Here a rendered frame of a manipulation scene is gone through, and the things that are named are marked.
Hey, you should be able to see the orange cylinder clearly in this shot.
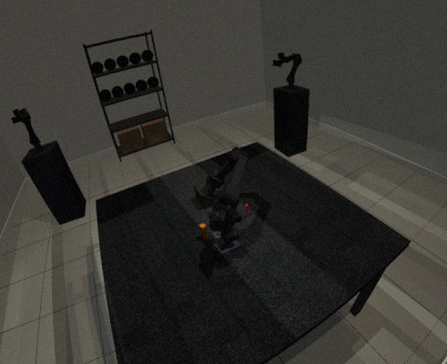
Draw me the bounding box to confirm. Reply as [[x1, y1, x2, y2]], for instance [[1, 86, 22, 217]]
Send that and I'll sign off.
[[199, 224, 208, 239]]

